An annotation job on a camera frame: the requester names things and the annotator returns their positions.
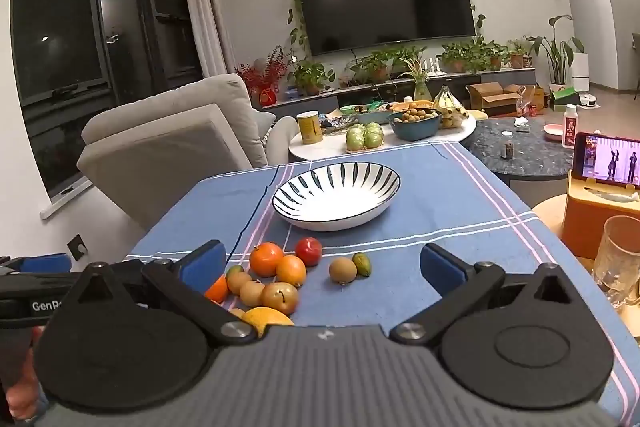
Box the orange box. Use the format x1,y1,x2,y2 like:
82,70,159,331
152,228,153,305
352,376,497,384
560,169,640,260

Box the dark window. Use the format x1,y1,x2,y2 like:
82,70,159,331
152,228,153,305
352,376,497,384
10,0,203,200

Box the dark marble round table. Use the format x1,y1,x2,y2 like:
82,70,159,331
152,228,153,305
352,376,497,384
460,117,576,180

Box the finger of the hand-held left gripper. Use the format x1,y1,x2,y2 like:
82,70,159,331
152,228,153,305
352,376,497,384
0,253,73,279

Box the potted green plant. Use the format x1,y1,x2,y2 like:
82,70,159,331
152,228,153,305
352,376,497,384
437,42,481,74
480,39,508,72
506,38,531,70
347,49,401,84
292,59,336,96

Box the light wooden side table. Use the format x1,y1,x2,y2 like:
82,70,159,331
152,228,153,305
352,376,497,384
531,196,640,338

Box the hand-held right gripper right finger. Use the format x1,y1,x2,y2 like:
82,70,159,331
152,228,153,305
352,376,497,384
390,243,596,349

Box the dark blue bowl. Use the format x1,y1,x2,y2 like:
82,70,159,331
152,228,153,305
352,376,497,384
387,107,443,142

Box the wall television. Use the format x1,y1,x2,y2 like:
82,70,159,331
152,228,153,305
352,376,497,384
294,0,477,56

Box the smartphone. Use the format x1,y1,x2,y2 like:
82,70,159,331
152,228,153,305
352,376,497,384
572,132,640,188

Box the beige armchair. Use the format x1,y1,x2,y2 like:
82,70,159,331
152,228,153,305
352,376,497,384
77,73,299,230

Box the large orange with stem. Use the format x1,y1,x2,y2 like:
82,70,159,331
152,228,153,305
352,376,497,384
249,242,285,278

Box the television console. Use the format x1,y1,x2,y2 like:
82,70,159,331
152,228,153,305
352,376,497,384
252,67,537,110

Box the white air purifier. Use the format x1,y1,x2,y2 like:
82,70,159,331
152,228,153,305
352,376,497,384
570,53,591,94

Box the blue striped tablecloth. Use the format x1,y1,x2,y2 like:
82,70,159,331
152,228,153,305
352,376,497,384
122,141,640,423

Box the white plate with dark stripes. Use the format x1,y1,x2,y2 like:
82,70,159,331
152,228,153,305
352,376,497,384
271,162,402,232

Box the large yellow citrus fruit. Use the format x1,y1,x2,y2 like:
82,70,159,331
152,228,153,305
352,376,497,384
229,306,296,339

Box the red apple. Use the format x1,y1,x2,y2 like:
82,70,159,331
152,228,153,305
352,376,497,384
295,237,323,267

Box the yellow can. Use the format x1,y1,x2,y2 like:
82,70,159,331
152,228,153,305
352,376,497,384
296,111,321,144

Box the brown kiwi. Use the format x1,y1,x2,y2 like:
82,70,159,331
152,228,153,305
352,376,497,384
328,257,358,285
226,271,253,295
239,280,265,308

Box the cardboard box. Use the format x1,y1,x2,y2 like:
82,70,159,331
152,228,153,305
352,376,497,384
466,82,523,118

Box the tall leafy potted plant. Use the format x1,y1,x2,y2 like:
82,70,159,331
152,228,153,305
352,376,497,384
527,14,586,94

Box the bunch of bananas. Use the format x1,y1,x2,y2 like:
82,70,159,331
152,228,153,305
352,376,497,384
432,86,471,128

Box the glass vase with plant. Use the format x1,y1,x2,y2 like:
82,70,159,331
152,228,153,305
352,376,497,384
402,57,436,102

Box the pile of longans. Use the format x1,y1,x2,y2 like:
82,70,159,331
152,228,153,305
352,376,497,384
392,106,441,124

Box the brown round pear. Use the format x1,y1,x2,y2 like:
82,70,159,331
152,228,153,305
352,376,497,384
261,282,300,314

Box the foil snack bags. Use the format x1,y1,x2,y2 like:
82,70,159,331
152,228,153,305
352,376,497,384
320,117,356,134

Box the person's left hand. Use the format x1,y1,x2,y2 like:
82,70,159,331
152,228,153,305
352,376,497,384
0,326,51,423

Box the green box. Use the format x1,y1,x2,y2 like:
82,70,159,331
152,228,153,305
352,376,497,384
550,88,581,110

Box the white bottle with red label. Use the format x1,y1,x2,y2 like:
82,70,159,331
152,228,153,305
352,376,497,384
562,104,578,150

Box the clear glass mug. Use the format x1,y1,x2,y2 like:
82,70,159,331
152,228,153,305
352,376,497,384
592,215,640,308

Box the white round table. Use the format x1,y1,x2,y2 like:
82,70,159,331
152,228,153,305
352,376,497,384
288,114,477,162

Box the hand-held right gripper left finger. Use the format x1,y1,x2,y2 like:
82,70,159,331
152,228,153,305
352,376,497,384
50,241,258,349

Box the red berry plant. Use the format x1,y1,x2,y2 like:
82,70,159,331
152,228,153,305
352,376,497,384
235,47,293,108

